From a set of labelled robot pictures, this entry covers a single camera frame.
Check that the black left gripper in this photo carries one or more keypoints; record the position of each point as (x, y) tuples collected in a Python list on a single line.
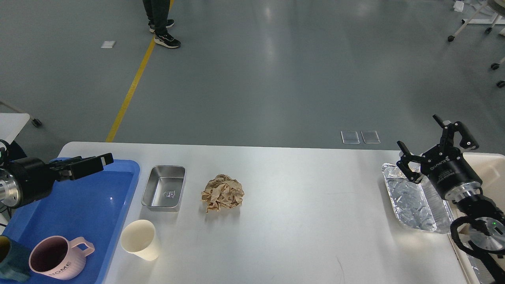
[(27, 180)]

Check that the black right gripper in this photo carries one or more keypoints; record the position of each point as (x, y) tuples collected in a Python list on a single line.
[(444, 165)]

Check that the stainless steel rectangular tin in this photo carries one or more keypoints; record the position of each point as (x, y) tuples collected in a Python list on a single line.
[(164, 188)]

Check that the pink mug dark inside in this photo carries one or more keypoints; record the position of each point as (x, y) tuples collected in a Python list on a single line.
[(59, 258)]

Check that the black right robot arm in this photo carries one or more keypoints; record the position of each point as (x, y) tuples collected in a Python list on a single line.
[(480, 231)]

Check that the blue plastic tray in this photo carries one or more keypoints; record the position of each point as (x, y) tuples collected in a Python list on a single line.
[(93, 207)]

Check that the aluminium foil tray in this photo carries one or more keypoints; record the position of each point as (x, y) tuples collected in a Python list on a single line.
[(416, 206)]

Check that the clear floor plate right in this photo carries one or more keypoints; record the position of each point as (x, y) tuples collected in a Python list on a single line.
[(370, 137)]

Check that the clear floor plate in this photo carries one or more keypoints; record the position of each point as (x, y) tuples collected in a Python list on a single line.
[(370, 137), (350, 137)]

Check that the white side table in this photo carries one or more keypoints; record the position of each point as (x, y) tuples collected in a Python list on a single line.
[(11, 124)]

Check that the cream paper cup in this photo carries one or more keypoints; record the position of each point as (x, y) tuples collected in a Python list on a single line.
[(141, 239)]

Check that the clear floor plate left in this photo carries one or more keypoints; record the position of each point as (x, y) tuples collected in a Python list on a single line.
[(350, 137)]

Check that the teal cup in tray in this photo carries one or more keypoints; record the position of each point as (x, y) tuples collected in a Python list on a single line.
[(14, 260)]

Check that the white paper on floor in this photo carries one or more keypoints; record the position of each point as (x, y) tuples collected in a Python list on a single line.
[(108, 44)]

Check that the crumpled brown paper ball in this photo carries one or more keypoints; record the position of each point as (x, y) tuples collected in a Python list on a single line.
[(222, 192)]

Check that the standing person legs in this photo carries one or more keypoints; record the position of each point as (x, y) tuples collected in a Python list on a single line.
[(157, 12)]

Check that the white wheeled cart frame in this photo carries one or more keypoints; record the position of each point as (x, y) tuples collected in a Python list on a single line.
[(498, 12)]

